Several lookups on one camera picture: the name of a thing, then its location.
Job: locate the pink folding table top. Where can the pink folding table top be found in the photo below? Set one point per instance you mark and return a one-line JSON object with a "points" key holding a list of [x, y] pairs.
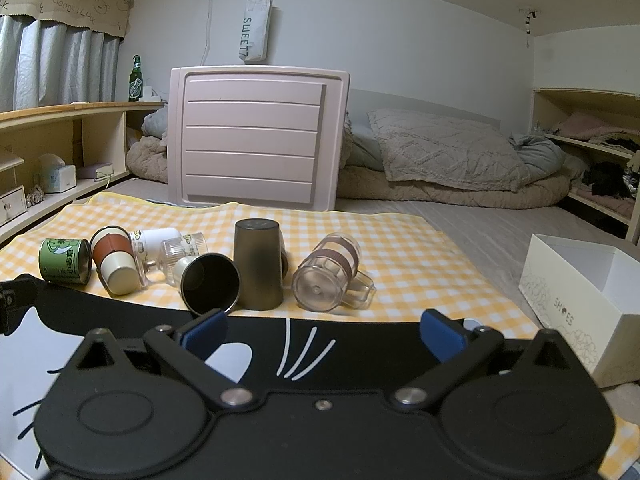
{"points": [[261, 135]]}

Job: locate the clear glass jar cup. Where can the clear glass jar cup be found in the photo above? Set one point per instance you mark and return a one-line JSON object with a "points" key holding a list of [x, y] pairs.
{"points": [[177, 253]]}

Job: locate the wooden right shelf unit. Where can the wooden right shelf unit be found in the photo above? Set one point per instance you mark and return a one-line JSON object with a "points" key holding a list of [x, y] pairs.
{"points": [[599, 132]]}

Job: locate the white shoe box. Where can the white shoe box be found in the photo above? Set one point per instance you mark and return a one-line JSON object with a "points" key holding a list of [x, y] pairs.
{"points": [[589, 293]]}

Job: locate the small white drawer box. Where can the small white drawer box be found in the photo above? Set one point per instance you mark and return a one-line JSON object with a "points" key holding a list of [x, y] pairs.
{"points": [[12, 205]]}

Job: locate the cream cup with red sleeve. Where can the cream cup with red sleeve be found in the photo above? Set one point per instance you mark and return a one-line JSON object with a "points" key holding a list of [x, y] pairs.
{"points": [[113, 256]]}

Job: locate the beige bedding pile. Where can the beige bedding pile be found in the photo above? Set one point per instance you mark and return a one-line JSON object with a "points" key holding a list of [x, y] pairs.
{"points": [[409, 155]]}

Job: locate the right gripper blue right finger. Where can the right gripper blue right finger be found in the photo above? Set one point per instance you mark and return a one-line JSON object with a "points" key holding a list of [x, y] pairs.
{"points": [[462, 355]]}

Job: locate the wooden shelf unit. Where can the wooden shelf unit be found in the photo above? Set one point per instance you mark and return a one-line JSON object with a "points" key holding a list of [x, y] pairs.
{"points": [[599, 132], [91, 136]]}

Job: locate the green tin cup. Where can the green tin cup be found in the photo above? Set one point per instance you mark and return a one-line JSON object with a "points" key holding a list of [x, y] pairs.
{"points": [[65, 260]]}

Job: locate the white hanging tote bag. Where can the white hanging tote bag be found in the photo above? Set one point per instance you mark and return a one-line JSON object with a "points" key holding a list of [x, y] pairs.
{"points": [[253, 45]]}

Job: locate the grey curtain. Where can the grey curtain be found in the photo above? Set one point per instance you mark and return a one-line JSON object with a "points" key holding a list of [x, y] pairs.
{"points": [[47, 63]]}

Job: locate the green glass bottle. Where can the green glass bottle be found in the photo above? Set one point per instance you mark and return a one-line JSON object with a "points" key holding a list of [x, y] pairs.
{"points": [[135, 84]]}

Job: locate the tissue box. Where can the tissue box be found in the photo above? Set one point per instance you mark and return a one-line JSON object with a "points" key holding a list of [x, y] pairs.
{"points": [[54, 175]]}

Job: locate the clear mug with brown bands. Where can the clear mug with brown bands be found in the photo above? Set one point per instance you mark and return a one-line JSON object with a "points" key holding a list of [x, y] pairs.
{"points": [[329, 277]]}

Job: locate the wooden left shelf unit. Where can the wooden left shelf unit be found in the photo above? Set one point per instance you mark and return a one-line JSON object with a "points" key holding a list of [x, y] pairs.
{"points": [[91, 136]]}

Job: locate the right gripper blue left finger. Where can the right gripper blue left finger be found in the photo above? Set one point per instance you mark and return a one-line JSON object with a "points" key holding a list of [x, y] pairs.
{"points": [[182, 353]]}

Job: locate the dark olive upside-down tumbler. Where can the dark olive upside-down tumbler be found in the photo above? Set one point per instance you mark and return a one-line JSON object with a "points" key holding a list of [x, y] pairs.
{"points": [[257, 254]]}

